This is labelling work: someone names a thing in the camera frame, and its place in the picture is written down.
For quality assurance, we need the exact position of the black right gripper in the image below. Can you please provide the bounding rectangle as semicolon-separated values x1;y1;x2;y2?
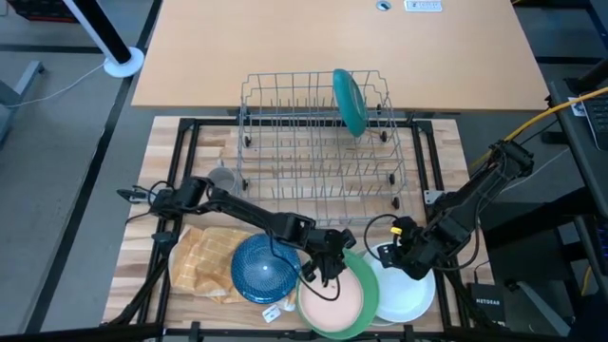
377;216;436;281

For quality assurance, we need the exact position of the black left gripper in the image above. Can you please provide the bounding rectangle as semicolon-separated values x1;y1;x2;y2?
301;227;357;289

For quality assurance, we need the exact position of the pink plate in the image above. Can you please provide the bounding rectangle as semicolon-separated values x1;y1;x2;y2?
299;265;365;333

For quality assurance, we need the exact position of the light green plate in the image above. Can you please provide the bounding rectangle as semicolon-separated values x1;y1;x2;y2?
294;247;381;341

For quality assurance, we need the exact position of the blue patterned plate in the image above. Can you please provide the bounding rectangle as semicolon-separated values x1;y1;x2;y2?
231;232;303;305

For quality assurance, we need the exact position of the grey floral mug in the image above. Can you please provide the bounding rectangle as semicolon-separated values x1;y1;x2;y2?
207;165;238;196

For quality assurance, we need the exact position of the teal plate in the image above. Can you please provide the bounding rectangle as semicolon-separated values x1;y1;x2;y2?
332;67;370;139

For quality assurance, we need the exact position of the black network router box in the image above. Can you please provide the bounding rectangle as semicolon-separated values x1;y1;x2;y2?
467;282;507;329

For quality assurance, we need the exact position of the yellow white dish towel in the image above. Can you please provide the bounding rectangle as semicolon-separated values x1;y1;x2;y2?
168;225;296;313

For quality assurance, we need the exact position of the black side desk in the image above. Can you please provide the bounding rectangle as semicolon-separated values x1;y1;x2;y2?
549;78;608;219

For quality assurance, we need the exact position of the light wooden desk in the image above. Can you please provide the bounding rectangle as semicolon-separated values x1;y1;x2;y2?
131;0;550;113

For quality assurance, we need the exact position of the black keyboard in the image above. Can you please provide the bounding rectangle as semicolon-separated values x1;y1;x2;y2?
581;94;608;151

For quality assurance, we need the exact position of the white desk power socket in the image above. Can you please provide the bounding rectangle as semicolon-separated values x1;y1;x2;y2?
403;0;443;13

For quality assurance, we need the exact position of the white pole with round base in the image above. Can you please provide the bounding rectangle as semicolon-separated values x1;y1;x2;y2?
61;0;145;79

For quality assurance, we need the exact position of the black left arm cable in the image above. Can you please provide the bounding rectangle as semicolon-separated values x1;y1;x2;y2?
269;236;342;303

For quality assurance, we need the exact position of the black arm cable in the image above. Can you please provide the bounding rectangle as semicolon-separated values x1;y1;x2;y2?
269;236;342;303
362;213;405;263

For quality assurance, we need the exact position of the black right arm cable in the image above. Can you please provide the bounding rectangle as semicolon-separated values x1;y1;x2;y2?
362;213;405;263

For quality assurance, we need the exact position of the grey wire dish rack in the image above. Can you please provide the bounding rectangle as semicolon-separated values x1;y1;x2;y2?
236;69;409;228

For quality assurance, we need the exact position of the black metal table frame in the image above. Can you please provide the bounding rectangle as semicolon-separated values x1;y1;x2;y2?
102;117;481;342

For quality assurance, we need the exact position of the yellow cable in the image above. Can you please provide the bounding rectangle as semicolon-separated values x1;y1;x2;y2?
469;86;608;170

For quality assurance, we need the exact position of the white floor cable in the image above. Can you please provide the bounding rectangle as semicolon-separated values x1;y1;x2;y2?
12;63;109;108

